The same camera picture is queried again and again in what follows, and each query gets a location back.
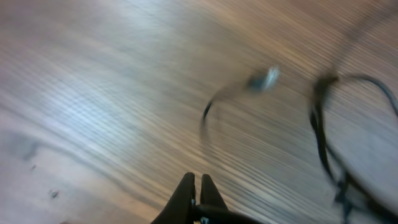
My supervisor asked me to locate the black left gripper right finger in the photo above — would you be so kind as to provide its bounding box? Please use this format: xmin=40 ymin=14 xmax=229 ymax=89
xmin=198 ymin=174 xmax=261 ymax=224

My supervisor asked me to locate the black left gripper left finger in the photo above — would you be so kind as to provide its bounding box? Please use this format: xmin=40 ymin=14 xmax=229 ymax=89
xmin=151 ymin=172 xmax=196 ymax=224

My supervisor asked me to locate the thin black USB cable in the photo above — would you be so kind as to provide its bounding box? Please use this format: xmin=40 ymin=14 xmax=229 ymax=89
xmin=307 ymin=73 xmax=398 ymax=224

